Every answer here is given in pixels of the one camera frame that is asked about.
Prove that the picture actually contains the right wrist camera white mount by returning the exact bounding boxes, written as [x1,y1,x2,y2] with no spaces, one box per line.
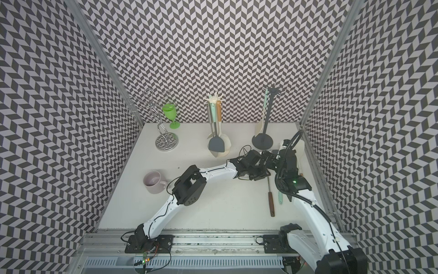
[279,139,292,151]

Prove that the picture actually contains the chrome wire glass rack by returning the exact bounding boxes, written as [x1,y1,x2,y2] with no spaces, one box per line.
[128,89,179,152]

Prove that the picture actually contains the cream utensil rack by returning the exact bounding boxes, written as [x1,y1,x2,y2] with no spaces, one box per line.
[204,93,232,158]

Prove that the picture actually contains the grey turner mint handle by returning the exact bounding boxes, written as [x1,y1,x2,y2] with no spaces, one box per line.
[211,103,225,153]

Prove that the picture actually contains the cream spatula cream handle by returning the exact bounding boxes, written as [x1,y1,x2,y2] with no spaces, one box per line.
[206,102,214,139]

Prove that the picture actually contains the white spatula wooden handle rack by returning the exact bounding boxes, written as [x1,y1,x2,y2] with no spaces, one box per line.
[216,100,229,146]

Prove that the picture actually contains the metal base rail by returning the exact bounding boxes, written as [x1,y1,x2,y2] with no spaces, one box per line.
[67,229,306,274]

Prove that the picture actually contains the dark grey utensil rack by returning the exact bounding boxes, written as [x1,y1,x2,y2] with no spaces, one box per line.
[252,87,281,150]

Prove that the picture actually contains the steel spoon brown handle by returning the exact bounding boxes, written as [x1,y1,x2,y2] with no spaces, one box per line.
[267,177,275,217]

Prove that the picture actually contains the green plastic goblet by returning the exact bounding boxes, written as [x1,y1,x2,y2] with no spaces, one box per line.
[162,103,180,129]

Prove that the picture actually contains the grey spatula mint handle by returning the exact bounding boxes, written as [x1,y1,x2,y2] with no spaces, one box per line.
[278,192,283,205]

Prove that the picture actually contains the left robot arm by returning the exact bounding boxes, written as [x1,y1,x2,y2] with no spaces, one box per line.
[123,150,270,253]

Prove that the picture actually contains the white spatula mint handle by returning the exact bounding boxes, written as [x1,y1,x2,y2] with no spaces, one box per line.
[254,89,269,137]

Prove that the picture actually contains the pink ceramic cup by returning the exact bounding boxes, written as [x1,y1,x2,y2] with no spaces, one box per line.
[143,171,168,194]

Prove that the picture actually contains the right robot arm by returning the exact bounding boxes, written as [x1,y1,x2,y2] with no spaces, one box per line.
[262,130,368,274]

